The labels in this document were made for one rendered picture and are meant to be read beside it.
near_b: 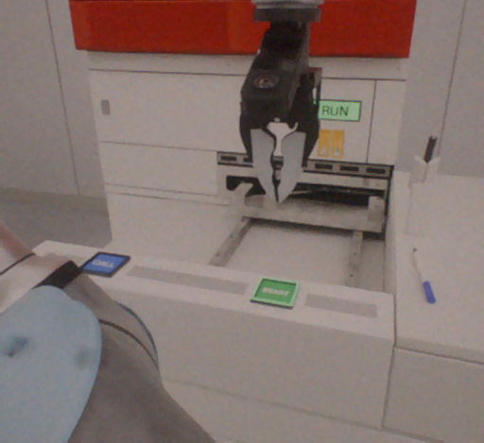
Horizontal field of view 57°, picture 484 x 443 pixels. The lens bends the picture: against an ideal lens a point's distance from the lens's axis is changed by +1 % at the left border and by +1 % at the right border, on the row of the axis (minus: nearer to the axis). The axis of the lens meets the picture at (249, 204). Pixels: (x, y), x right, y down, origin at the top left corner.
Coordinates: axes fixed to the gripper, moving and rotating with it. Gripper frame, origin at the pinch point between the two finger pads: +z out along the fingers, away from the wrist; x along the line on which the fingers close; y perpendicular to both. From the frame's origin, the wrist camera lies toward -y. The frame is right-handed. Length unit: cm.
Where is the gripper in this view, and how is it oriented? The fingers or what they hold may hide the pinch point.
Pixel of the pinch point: (276, 194)
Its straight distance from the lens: 52.0
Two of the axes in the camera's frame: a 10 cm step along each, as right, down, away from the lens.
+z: 0.0, 9.2, 3.9
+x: -9.6, -1.1, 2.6
